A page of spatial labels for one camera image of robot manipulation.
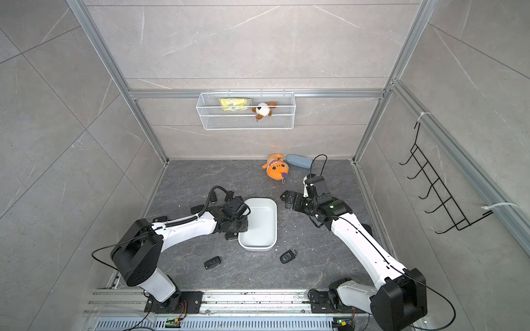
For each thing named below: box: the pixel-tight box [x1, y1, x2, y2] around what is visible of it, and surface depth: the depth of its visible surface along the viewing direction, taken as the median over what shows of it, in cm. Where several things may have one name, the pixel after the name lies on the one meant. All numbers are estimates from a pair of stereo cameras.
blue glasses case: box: [285, 153, 313, 169], surface depth 118 cm
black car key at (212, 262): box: [204, 255, 222, 270], surface depth 83 cm
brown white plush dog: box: [251, 101, 279, 123], surface depth 88 cm
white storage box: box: [238, 197, 278, 252], surface depth 92 cm
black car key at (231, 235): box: [224, 231, 239, 240], surface depth 90 cm
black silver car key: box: [279, 248, 298, 265], surface depth 85 cm
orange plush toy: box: [261, 153, 290, 181], surface depth 109 cm
